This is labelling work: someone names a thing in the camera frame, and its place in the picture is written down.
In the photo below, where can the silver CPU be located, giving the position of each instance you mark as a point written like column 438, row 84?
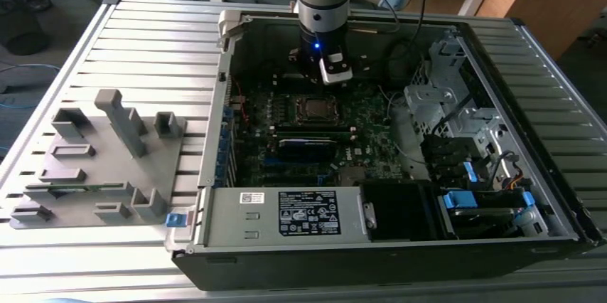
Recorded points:
column 316, row 107

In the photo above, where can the grey case latch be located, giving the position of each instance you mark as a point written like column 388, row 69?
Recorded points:
column 228, row 23

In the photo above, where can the silver metal drive cage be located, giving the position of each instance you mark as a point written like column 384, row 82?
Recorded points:
column 427, row 96

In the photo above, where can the green motherboard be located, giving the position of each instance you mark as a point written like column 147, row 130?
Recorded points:
column 375, row 139

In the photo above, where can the black graphics card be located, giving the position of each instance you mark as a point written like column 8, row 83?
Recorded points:
column 308, row 151

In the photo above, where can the finned chipset heatsink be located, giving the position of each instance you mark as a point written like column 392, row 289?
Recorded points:
column 352, row 175

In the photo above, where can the black disk bay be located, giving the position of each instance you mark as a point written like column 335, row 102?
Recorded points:
column 446, row 153

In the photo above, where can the wooden cabinet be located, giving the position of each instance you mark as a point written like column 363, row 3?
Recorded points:
column 559, row 4

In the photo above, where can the black plastic fan shroud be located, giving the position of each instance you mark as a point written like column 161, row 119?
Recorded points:
column 398, row 210

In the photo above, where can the hard disk in blue carrier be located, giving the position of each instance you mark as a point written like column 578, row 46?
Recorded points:
column 458, row 199

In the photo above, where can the silver power supply unit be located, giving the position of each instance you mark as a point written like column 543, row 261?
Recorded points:
column 227, row 217

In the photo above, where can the grey parts rack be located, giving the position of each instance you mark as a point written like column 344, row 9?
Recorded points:
column 108, row 175

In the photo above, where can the blue case latch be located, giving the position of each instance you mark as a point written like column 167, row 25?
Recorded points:
column 175, row 220

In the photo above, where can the green RAM stick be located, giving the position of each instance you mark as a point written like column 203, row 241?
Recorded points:
column 101, row 186

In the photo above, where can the black round bin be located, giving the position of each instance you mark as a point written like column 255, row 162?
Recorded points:
column 28, row 43

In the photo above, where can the black PC case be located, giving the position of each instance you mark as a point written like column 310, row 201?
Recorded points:
column 332, row 271

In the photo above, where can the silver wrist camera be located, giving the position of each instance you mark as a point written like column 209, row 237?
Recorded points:
column 336, row 73

